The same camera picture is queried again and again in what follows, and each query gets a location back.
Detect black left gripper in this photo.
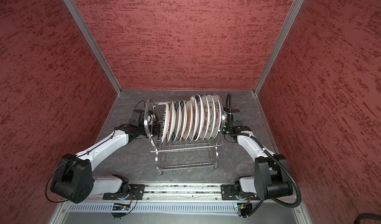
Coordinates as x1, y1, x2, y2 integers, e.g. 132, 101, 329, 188
139, 121, 167, 138

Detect stainless steel dish rack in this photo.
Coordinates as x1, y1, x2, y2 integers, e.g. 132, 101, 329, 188
145, 95, 225, 174

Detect white plate red characters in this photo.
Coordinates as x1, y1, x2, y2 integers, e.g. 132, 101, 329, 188
211, 94, 224, 139

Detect white plate black emblem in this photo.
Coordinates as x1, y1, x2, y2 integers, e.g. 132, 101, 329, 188
205, 94, 221, 139

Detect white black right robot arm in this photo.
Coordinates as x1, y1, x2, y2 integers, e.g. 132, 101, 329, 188
224, 108, 294, 200

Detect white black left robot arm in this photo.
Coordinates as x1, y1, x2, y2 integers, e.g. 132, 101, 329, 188
46, 110, 160, 204

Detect white plate leftmost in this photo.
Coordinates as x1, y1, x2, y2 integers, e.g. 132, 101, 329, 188
161, 102, 171, 143

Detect left small circuit board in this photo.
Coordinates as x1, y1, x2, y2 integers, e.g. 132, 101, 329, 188
112, 203, 131, 212

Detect small circuit board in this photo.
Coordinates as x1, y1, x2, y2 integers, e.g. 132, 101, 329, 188
235, 203, 253, 218
112, 203, 131, 212

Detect right small circuit board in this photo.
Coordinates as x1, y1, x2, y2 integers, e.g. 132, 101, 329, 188
235, 203, 253, 218

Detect black corrugated right cable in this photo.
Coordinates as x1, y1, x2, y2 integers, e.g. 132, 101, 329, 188
223, 93, 302, 209

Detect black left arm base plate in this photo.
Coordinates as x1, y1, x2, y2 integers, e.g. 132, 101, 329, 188
103, 184, 146, 201

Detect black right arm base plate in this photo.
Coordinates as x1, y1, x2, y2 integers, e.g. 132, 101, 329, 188
220, 184, 260, 201

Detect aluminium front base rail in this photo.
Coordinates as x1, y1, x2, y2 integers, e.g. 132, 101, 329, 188
50, 181, 310, 216

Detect aluminium right corner post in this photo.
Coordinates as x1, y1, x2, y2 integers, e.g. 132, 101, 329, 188
254, 0, 304, 97

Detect aluminium corner post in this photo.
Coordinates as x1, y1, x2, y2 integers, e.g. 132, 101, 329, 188
254, 0, 304, 97
63, 0, 123, 96

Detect aluminium left corner post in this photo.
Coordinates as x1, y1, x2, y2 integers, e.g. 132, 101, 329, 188
63, 0, 123, 96

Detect black cable bottom right corner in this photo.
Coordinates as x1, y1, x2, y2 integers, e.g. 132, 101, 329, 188
353, 213, 381, 224

